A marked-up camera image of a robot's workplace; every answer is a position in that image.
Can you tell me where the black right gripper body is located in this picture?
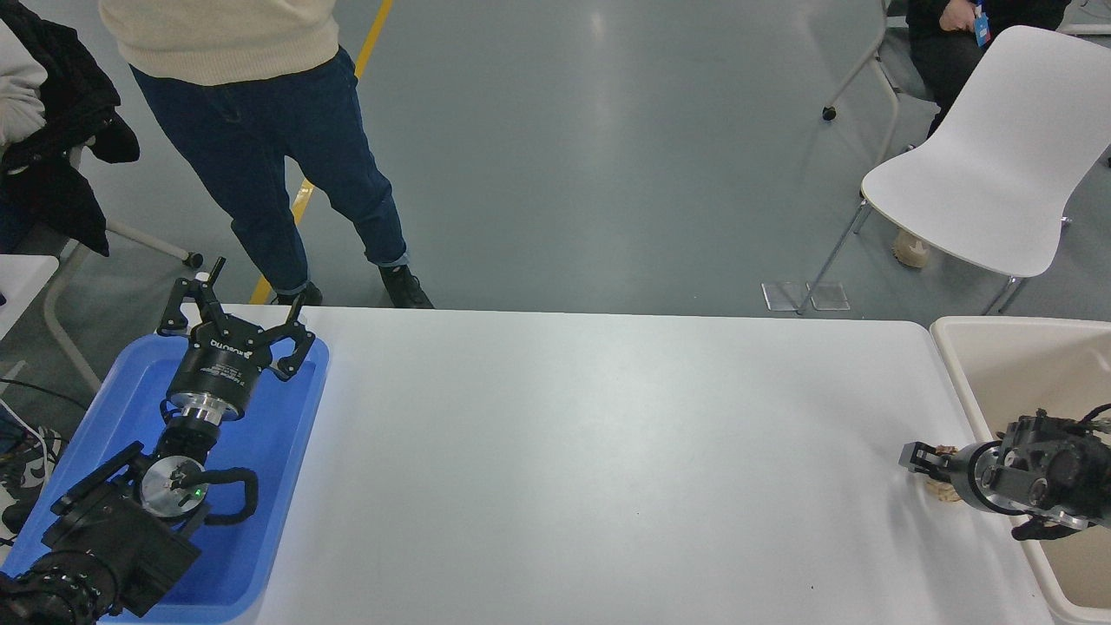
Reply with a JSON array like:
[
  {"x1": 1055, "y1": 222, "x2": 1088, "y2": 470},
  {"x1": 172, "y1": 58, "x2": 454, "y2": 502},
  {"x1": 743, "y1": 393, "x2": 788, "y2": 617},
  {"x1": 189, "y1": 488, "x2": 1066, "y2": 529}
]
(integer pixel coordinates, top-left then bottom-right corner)
[{"x1": 953, "y1": 443, "x2": 986, "y2": 509}]

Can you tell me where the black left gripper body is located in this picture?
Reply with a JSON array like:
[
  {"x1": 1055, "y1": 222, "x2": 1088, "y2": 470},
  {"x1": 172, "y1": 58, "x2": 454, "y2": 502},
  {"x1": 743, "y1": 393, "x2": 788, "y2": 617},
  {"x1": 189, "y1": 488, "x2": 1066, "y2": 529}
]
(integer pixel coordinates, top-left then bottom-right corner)
[{"x1": 167, "y1": 317, "x2": 281, "y2": 409}]

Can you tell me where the tan paper ball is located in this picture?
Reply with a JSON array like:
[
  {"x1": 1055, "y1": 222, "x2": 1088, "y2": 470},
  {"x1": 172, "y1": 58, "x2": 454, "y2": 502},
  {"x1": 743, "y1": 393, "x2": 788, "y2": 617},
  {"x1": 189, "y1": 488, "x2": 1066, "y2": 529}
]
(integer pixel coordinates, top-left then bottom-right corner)
[{"x1": 924, "y1": 445, "x2": 963, "y2": 506}]

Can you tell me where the blue plastic tray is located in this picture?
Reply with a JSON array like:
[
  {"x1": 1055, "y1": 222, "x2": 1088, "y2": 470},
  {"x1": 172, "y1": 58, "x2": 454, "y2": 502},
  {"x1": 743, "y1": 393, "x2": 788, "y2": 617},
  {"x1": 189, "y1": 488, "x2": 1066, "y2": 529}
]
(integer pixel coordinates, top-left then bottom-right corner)
[{"x1": 3, "y1": 334, "x2": 331, "y2": 624}]

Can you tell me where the large pale bin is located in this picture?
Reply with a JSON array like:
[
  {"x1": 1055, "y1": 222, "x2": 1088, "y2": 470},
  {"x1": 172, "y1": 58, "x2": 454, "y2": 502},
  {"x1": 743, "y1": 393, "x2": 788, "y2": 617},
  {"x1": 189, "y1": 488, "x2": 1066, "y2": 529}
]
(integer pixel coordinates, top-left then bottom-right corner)
[{"x1": 929, "y1": 315, "x2": 1111, "y2": 625}]

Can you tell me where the small white side table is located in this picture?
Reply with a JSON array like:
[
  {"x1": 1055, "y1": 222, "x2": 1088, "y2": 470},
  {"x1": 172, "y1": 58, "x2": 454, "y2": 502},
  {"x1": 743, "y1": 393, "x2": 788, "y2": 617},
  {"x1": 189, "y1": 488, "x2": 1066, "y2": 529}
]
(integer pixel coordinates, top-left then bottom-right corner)
[{"x1": 0, "y1": 254, "x2": 60, "y2": 339}]

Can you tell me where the standing person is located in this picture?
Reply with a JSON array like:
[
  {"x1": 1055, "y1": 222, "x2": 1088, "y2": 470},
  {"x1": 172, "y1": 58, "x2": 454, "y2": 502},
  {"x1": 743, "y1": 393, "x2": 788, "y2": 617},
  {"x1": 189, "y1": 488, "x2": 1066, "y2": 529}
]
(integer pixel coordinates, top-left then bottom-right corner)
[{"x1": 98, "y1": 0, "x2": 435, "y2": 310}]

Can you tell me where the beige shoe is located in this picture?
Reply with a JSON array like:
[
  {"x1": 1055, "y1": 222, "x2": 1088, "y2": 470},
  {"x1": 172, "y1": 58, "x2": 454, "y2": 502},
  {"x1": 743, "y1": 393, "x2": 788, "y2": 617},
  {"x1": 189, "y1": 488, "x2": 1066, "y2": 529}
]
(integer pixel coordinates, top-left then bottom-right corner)
[{"x1": 892, "y1": 229, "x2": 930, "y2": 268}]

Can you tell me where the black and white sneaker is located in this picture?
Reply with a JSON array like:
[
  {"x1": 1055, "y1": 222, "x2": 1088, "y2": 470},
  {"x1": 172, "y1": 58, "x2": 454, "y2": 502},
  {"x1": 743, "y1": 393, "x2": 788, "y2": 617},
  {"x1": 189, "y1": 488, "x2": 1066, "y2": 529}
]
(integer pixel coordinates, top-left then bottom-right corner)
[{"x1": 0, "y1": 424, "x2": 63, "y2": 535}]

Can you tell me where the seated person with dark coat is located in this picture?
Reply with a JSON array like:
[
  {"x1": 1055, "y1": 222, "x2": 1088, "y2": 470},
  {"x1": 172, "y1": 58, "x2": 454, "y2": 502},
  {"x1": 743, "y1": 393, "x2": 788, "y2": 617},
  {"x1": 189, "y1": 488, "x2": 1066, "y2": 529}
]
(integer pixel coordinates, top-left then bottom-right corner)
[{"x1": 0, "y1": 0, "x2": 141, "y2": 258}]

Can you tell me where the white plastic chair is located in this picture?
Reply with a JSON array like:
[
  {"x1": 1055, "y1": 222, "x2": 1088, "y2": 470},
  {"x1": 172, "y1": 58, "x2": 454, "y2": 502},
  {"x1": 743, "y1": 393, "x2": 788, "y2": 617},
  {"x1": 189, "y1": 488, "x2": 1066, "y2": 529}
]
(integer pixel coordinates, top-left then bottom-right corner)
[{"x1": 794, "y1": 24, "x2": 1111, "y2": 315}]

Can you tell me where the grey chair with caster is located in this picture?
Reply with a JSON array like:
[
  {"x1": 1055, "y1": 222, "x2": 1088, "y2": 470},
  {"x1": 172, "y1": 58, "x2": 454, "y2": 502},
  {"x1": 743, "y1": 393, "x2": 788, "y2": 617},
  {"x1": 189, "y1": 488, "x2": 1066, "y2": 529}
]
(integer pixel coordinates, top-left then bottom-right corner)
[{"x1": 822, "y1": 0, "x2": 934, "y2": 166}]

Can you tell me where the seated person with badge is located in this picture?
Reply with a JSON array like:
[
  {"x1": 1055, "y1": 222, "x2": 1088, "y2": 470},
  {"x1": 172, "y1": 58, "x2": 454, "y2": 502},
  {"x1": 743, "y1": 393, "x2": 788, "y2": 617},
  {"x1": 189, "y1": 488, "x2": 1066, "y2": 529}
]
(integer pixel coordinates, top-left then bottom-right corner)
[{"x1": 905, "y1": 0, "x2": 1073, "y2": 140}]

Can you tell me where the grey wheeled chair frame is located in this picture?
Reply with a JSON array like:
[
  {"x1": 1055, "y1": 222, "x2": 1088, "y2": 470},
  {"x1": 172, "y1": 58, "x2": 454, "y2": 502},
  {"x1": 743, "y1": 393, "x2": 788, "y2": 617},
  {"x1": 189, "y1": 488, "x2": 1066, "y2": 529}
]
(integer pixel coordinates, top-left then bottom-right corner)
[{"x1": 42, "y1": 143, "x2": 205, "y2": 396}]

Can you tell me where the thin black cable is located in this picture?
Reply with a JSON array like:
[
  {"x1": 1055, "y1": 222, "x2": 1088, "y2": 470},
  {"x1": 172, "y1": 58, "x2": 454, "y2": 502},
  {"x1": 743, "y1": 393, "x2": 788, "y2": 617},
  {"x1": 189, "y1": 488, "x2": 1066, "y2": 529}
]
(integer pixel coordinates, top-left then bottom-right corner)
[{"x1": 0, "y1": 379, "x2": 92, "y2": 411}]

